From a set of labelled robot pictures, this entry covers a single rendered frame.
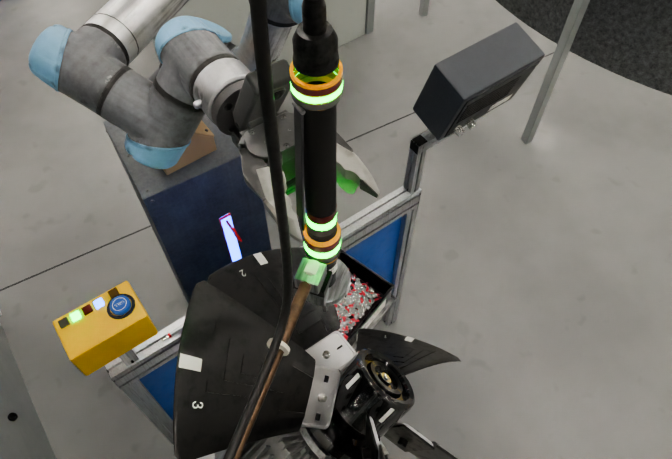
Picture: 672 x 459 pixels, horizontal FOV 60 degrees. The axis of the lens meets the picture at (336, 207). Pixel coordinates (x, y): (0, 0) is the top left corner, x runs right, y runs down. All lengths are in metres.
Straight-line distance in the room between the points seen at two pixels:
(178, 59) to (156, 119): 0.08
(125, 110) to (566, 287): 2.09
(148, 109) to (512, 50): 0.92
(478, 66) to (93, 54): 0.87
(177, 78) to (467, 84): 0.77
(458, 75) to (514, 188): 1.49
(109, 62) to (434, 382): 1.77
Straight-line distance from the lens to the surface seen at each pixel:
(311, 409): 0.93
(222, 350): 0.80
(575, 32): 2.58
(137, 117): 0.79
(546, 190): 2.84
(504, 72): 1.42
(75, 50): 0.82
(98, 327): 1.26
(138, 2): 0.89
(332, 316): 1.06
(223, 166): 1.51
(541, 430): 2.33
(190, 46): 0.75
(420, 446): 1.03
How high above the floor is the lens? 2.14
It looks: 55 degrees down
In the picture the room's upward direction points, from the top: straight up
